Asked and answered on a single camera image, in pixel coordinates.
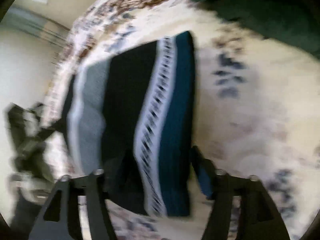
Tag left green striped curtain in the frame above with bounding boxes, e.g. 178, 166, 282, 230
1, 5, 69, 47

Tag floral cream bed blanket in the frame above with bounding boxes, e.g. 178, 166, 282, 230
42, 0, 319, 239

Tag dark green folded blanket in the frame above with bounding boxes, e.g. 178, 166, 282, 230
192, 0, 319, 58

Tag black grey striped fleece garment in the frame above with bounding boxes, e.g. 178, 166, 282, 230
61, 31, 196, 217

